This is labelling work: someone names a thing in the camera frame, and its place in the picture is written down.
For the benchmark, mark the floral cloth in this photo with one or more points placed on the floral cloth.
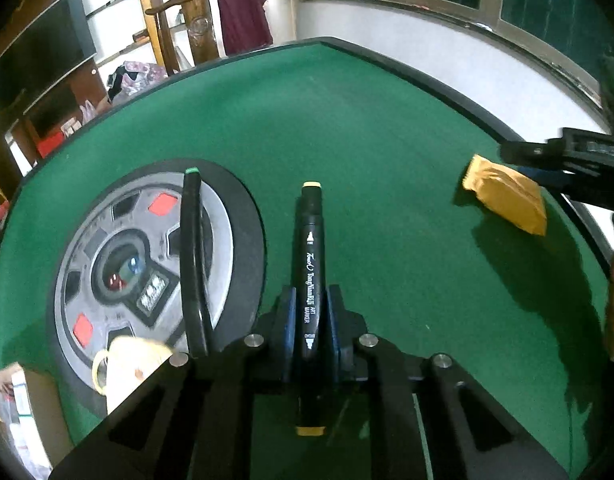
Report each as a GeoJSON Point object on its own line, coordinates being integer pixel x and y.
{"type": "Point", "coordinates": [137, 72]}

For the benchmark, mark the black marker yellow caps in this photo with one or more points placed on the black marker yellow caps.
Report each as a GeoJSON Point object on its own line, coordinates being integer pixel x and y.
{"type": "Point", "coordinates": [311, 260]}

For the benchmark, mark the yellow packet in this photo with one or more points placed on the yellow packet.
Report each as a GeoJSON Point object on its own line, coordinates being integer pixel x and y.
{"type": "Point", "coordinates": [507, 192]}

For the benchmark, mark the wooden chair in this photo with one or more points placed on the wooden chair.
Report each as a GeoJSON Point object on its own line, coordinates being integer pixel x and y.
{"type": "Point", "coordinates": [197, 25]}

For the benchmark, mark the maroon cloth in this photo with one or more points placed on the maroon cloth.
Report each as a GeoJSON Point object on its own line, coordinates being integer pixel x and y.
{"type": "Point", "coordinates": [242, 15]}

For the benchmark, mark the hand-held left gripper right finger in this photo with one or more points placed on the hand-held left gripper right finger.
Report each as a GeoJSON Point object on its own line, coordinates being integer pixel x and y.
{"type": "Point", "coordinates": [334, 330]}

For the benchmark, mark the black television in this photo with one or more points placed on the black television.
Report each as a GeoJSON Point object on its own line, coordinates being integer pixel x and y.
{"type": "Point", "coordinates": [37, 60]}

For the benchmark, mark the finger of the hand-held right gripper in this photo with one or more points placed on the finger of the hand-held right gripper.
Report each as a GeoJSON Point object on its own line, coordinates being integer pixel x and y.
{"type": "Point", "coordinates": [582, 187]}
{"type": "Point", "coordinates": [562, 147]}

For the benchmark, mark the white mug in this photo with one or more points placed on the white mug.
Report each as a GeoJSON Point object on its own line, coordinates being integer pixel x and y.
{"type": "Point", "coordinates": [132, 365]}

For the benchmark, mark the black marker green cap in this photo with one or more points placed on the black marker green cap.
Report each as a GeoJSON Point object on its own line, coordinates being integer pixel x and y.
{"type": "Point", "coordinates": [192, 260]}

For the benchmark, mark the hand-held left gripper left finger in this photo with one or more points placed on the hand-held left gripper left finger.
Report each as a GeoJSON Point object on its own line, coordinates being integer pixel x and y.
{"type": "Point", "coordinates": [287, 330]}

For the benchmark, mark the pink plastic bag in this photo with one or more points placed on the pink plastic bag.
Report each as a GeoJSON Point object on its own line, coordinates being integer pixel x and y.
{"type": "Point", "coordinates": [89, 110]}

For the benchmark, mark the red box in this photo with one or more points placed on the red box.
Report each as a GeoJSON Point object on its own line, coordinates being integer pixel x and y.
{"type": "Point", "coordinates": [49, 142]}

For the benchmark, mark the blue white medicine box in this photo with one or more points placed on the blue white medicine box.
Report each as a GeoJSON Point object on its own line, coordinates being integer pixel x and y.
{"type": "Point", "coordinates": [19, 395]}

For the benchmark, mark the brown cardboard tray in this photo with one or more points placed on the brown cardboard tray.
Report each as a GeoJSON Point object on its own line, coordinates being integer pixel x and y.
{"type": "Point", "coordinates": [57, 410]}

